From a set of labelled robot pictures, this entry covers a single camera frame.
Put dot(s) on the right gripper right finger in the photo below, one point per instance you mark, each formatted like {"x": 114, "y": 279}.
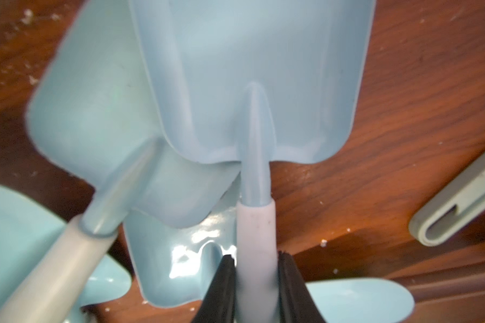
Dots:
{"x": 296, "y": 303}

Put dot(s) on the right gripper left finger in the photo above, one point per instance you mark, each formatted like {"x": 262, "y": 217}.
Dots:
{"x": 219, "y": 303}

